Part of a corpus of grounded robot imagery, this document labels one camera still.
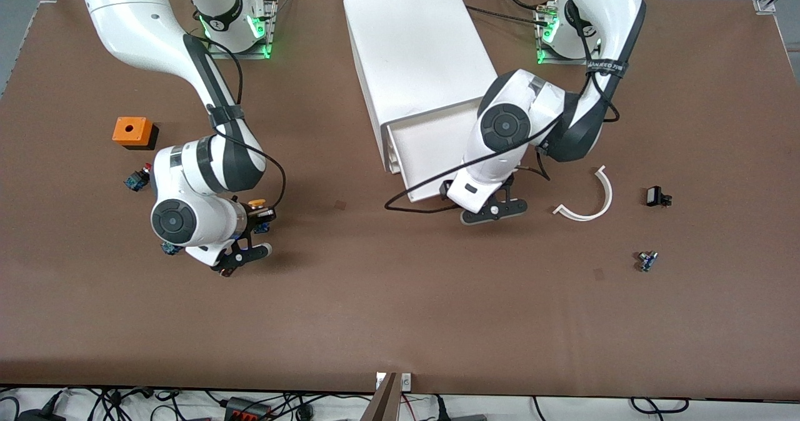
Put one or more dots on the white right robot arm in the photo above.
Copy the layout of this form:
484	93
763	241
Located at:
125	21

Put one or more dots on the black square switch white face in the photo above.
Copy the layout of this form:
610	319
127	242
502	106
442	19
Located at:
654	196

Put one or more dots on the white drawer cabinet shell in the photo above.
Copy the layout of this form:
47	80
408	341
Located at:
412	46

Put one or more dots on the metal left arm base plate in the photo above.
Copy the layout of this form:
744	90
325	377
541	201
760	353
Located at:
553	60

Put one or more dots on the small white bracket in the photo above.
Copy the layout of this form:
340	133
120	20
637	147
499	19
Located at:
406	381
379	380

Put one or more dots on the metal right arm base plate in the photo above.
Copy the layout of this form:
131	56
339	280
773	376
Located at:
270	27

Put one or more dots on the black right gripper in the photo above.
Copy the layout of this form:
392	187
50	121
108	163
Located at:
255	220

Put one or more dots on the black power strip red switches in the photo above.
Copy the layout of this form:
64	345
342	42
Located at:
247	411

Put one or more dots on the orange box with hole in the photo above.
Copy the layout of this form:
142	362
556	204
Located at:
132	130

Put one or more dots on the white curved plastic clip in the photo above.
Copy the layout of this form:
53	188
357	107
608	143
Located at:
609	193

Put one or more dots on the white plastic drawer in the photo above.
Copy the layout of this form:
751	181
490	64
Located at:
395	168
392	149
394	158
431	152

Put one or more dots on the red push button blue base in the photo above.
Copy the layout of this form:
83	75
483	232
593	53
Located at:
133	182

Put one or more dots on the brown wooden slat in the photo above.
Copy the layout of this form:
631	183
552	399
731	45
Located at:
382	405

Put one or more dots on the green push button blue base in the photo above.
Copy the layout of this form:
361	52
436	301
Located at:
169	248

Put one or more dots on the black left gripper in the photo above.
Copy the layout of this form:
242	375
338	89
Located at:
443	188

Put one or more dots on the yellow push button blue base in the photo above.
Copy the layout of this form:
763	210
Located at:
256	203

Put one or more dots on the small metal potentiometer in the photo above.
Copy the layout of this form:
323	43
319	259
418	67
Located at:
647	262

